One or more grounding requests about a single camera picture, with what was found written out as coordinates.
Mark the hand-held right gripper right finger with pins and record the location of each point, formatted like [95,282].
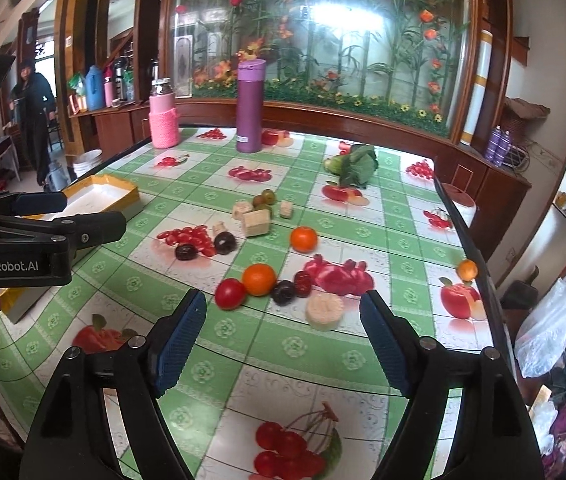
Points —
[385,340]

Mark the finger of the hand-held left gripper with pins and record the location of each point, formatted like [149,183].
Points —
[38,203]
[98,227]

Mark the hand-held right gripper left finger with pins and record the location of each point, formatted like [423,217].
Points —
[183,340]

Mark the yellow box white inside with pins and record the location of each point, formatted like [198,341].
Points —
[98,195]

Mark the dark purple plum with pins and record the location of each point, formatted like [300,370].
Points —
[184,251]
[283,292]
[224,242]

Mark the blue water jug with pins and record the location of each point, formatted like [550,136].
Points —
[56,174]

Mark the white plastic bucket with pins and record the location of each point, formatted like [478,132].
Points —
[85,161]

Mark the red tomato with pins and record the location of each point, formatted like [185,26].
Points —
[230,294]

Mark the fruit print tablecloth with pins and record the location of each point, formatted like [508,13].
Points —
[263,340]

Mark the dark red plum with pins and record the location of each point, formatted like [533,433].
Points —
[303,283]

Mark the small orange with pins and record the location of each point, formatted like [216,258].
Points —
[467,270]

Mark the green snack bag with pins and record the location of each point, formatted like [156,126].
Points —
[77,85]

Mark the pink knit sleeve bottle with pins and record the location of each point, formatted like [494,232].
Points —
[164,120]

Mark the blue thermos jug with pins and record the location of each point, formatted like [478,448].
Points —
[95,89]

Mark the small pink bottle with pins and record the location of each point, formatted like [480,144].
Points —
[109,92]

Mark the large beige cube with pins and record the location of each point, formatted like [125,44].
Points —
[256,223]

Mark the clear bottle green label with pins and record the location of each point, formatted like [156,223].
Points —
[129,82]

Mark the dark steel thermos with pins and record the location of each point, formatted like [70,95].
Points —
[120,80]
[154,72]

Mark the red topped white container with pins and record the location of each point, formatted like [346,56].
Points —
[460,195]

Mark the white plastic bag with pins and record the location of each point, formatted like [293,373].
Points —
[553,320]

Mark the green leafy vegetable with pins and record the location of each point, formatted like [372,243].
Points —
[358,162]

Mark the light green round fruit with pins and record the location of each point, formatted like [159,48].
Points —
[334,164]

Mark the purple thermos bottle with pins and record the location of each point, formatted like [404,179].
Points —
[249,110]

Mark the purple spray bottle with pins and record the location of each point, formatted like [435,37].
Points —
[505,147]
[495,145]

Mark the wicker basket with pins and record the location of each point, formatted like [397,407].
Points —
[523,115]

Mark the floral glass panel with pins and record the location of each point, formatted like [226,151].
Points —
[313,50]

